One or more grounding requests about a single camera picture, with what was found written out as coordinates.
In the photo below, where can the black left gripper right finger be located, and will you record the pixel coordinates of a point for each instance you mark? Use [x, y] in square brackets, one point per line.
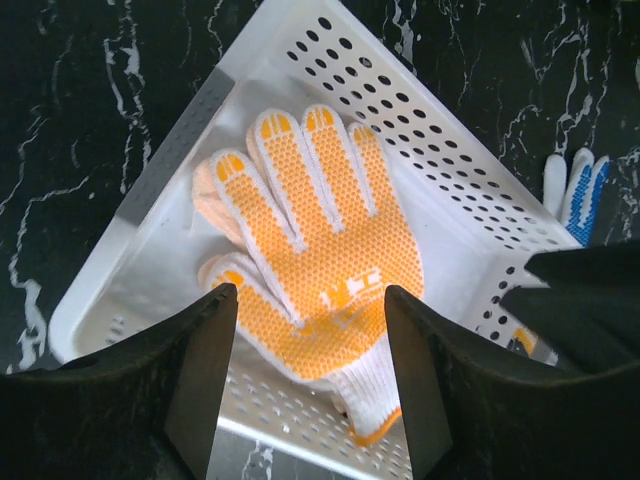
[474, 410]

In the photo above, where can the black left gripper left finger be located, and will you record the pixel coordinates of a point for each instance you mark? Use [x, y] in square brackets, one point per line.
[146, 404]

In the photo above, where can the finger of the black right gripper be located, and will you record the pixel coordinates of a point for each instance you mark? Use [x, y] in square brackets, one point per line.
[593, 329]
[614, 267]

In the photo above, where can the orange dotted work glove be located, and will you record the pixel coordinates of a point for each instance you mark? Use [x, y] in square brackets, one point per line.
[326, 235]

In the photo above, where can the white plastic storage basket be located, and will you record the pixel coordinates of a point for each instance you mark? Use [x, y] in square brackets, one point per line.
[475, 225]

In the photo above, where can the blue dotted work glove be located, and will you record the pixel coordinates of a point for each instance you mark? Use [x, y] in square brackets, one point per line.
[571, 193]

